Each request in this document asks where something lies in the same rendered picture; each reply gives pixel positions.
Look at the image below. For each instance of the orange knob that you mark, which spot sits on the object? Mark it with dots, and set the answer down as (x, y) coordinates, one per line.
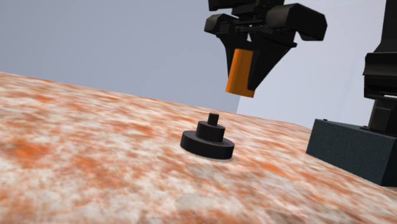
(239, 72)

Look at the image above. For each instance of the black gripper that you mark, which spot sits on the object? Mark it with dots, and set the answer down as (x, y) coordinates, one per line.
(272, 33)

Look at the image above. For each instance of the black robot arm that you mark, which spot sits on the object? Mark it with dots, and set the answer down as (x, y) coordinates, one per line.
(380, 73)

